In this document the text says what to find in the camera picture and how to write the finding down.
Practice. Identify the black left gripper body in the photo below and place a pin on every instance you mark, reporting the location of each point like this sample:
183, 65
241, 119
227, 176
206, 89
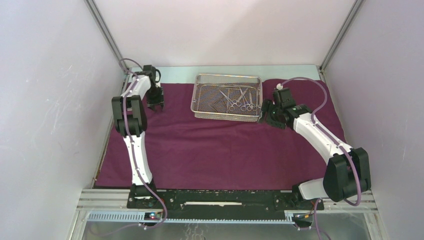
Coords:
154, 96

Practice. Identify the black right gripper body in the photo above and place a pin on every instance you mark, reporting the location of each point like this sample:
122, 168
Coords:
274, 111

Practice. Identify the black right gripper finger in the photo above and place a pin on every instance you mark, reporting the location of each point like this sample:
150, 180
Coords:
263, 117
267, 105

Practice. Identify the steel surgical scissors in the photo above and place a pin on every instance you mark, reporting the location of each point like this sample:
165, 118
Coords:
232, 103

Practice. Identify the steel instrument tray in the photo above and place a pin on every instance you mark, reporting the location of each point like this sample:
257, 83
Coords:
206, 91

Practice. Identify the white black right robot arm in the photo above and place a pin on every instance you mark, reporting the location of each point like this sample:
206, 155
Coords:
347, 173

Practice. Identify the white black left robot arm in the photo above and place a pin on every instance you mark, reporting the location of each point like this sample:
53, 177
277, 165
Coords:
130, 121

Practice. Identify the steel forceps right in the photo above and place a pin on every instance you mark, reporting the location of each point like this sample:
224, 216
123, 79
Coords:
251, 105

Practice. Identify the steel forceps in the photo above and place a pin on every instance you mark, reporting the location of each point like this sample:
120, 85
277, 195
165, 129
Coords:
245, 105
251, 105

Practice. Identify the steel forceps left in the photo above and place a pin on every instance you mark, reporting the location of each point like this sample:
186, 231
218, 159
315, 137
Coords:
245, 105

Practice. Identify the steel tweezers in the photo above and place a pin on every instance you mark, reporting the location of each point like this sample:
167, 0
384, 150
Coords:
219, 106

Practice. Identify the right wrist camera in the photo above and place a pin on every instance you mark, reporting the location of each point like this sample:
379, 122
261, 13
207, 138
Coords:
282, 97

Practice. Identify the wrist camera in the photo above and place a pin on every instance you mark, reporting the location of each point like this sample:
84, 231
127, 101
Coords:
153, 73
282, 97

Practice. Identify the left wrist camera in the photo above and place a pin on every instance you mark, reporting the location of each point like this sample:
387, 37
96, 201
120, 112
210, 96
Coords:
153, 73

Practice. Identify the left corner aluminium post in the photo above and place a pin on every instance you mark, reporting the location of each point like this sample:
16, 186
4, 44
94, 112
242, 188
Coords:
105, 31

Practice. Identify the corner aluminium post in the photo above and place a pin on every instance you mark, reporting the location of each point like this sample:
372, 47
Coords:
105, 31
354, 10

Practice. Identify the aluminium frame rail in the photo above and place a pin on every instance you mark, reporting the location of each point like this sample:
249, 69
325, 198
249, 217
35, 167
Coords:
116, 200

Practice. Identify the grey cable duct strip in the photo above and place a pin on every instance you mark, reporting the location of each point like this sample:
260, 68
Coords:
142, 217

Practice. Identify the right corner aluminium post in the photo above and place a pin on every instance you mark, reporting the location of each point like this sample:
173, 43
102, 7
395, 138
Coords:
354, 10

